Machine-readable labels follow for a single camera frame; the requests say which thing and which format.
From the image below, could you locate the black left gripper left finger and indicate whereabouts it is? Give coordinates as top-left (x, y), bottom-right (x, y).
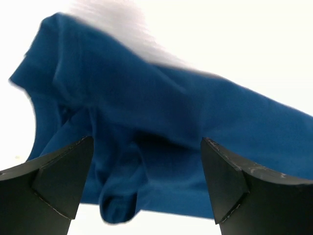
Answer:
top-left (0, 137), bottom-right (94, 235)

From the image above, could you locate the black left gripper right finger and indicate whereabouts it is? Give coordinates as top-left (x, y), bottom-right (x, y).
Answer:
top-left (201, 138), bottom-right (313, 235)

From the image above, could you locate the blue Mickey print t-shirt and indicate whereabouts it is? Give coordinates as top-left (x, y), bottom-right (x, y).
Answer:
top-left (10, 13), bottom-right (313, 224)

